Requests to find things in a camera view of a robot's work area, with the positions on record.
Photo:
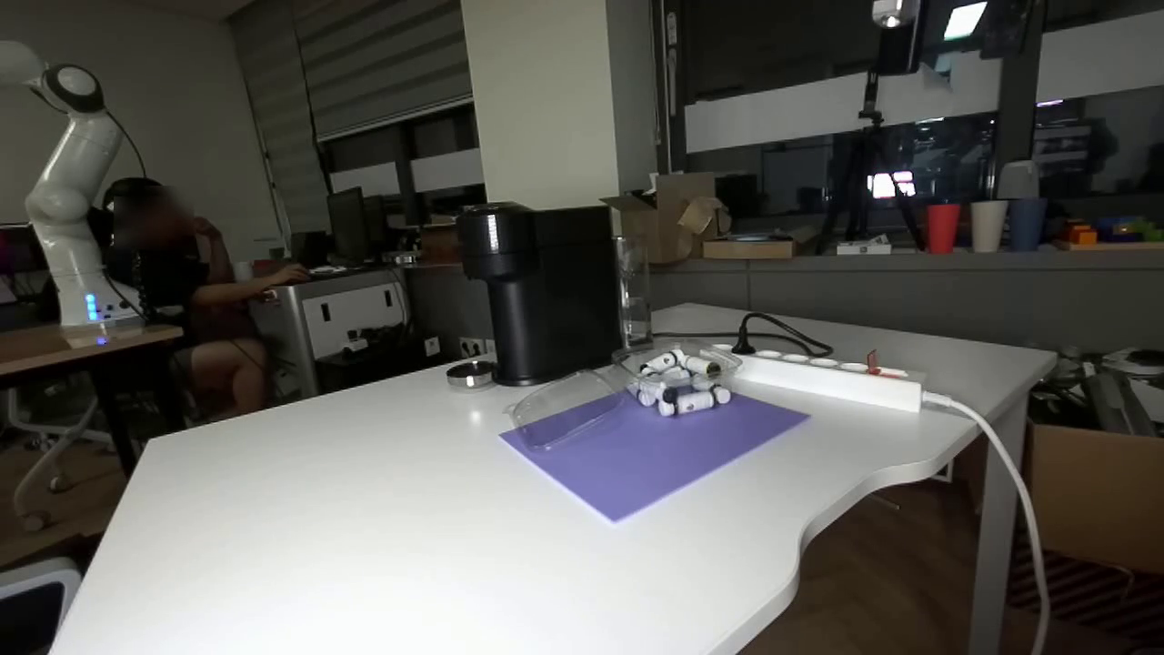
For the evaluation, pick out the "round metal coaster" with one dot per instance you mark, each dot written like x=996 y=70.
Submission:
x=471 y=374

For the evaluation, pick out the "white rimmed dark seat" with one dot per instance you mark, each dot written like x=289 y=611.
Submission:
x=31 y=605

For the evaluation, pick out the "flat brown box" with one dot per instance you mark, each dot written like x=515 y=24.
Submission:
x=745 y=250

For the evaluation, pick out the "wooden desk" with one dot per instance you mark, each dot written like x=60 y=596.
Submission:
x=72 y=347

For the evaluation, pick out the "seated person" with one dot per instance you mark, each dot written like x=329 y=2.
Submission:
x=184 y=277

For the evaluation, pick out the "grey metal cabinet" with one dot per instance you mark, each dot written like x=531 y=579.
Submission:
x=340 y=323

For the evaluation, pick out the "white chair base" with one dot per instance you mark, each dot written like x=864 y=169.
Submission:
x=49 y=456

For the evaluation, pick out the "purple mat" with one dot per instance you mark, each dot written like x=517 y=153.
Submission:
x=657 y=448

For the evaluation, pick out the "small white bottle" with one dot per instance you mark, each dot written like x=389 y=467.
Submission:
x=646 y=389
x=693 y=400
x=657 y=360
x=711 y=368

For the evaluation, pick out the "open cardboard box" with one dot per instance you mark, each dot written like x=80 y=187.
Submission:
x=672 y=218

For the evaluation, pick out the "white cup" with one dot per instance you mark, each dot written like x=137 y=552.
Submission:
x=988 y=227

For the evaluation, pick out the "black camera tripod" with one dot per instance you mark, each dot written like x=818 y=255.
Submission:
x=868 y=158

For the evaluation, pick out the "grey window blinds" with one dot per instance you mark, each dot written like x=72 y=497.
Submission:
x=366 y=59

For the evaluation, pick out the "blue cup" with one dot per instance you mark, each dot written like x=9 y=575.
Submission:
x=1025 y=224

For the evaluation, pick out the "red cup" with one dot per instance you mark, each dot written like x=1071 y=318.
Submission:
x=942 y=227

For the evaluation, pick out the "orange and green toys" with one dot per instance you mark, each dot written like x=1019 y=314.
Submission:
x=1097 y=235

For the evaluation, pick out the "large cardboard box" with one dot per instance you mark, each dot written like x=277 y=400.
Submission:
x=1097 y=497

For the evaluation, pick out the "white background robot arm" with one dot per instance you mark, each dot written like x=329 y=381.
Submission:
x=66 y=193

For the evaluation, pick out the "white power strip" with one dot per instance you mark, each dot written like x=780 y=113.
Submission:
x=822 y=381

